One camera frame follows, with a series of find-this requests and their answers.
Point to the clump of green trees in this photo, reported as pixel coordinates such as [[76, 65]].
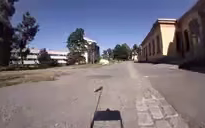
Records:
[[121, 51]]

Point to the tree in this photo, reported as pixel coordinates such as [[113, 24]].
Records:
[[76, 43], [26, 30]]

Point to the grey asphalt road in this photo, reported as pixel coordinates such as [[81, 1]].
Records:
[[73, 100]]

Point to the low white building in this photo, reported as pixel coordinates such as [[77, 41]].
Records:
[[56, 56]]

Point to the cobblestone strip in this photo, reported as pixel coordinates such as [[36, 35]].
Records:
[[153, 110]]

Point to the dry grass area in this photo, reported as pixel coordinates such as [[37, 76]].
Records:
[[20, 77]]

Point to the brown brick building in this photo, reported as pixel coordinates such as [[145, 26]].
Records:
[[196, 36]]

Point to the dark group of trees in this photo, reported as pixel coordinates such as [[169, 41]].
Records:
[[0, 33]]

